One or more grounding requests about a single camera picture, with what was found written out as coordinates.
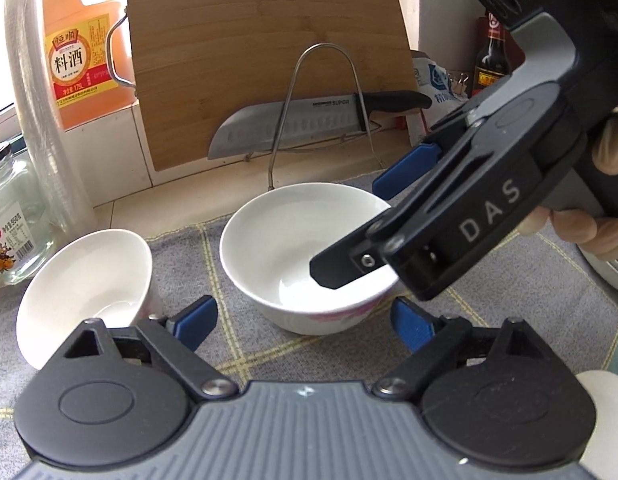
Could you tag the bamboo cutting board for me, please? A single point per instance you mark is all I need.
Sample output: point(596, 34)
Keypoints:
point(249, 35)

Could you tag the large white floral bowl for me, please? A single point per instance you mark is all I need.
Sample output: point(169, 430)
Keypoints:
point(269, 240)

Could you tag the small white floral bowl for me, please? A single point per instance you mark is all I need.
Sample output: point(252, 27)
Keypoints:
point(89, 275)
point(604, 387)

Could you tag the white and blue salt bag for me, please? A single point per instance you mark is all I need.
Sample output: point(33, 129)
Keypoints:
point(434, 90)

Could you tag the person's right hand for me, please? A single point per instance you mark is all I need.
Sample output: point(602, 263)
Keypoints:
point(589, 230)

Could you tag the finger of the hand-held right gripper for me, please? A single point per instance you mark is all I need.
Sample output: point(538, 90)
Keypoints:
point(399, 172)
point(339, 267)

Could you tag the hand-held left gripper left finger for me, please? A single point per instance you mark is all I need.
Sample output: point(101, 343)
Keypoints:
point(196, 322)

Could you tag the dark vinegar bottle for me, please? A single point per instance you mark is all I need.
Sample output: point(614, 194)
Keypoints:
point(491, 60)

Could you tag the glass jar with label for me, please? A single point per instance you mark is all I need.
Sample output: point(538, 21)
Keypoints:
point(14, 210)

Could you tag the grey and teal checked cloth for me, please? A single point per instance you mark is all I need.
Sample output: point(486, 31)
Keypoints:
point(539, 305)

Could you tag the stack of clear plastic cups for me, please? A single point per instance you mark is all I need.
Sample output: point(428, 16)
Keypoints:
point(39, 110)

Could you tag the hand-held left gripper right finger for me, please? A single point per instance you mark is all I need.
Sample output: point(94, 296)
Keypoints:
point(414, 325)

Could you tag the cooking wine jug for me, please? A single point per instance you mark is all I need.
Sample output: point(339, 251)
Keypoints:
point(79, 70)

